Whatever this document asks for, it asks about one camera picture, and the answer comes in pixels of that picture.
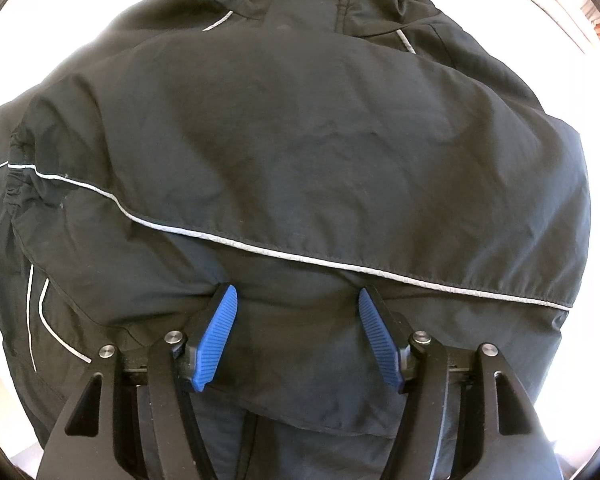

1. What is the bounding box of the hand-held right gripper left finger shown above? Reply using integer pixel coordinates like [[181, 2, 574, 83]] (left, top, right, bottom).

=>
[[35, 284, 241, 480]]

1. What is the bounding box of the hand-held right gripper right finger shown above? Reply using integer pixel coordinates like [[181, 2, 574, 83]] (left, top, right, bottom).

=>
[[357, 286, 563, 480]]

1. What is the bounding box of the black jacket with reflective piping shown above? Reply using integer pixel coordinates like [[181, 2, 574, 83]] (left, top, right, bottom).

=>
[[0, 0, 593, 480]]

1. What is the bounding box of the bed with white patterned sheet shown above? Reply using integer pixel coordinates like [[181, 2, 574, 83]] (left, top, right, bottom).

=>
[[0, 0, 600, 480]]

